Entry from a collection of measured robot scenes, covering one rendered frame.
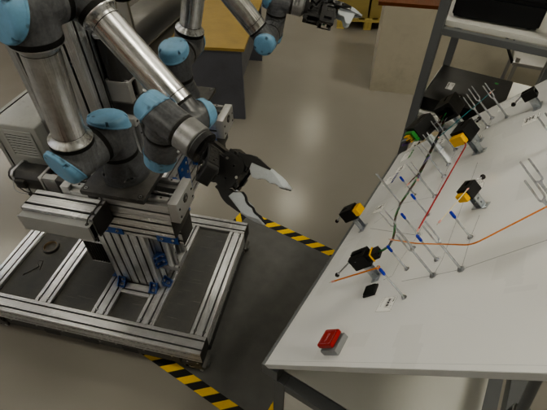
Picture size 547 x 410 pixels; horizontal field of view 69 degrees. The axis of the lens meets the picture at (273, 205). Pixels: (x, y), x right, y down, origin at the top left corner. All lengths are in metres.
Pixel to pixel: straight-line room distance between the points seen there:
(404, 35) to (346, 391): 3.30
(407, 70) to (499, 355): 3.60
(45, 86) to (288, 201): 2.09
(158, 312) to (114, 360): 0.37
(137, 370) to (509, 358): 1.86
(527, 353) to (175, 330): 1.63
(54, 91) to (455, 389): 1.37
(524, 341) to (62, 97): 1.07
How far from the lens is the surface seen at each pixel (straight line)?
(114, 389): 2.31
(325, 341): 1.04
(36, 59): 1.06
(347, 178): 3.12
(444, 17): 1.74
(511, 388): 1.26
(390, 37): 4.05
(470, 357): 0.81
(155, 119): 0.85
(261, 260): 2.54
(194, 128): 0.82
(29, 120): 1.71
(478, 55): 4.21
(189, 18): 1.72
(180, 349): 2.04
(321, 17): 1.58
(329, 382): 1.34
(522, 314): 0.82
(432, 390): 1.40
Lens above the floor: 2.04
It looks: 45 degrees down
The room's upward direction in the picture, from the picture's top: straight up
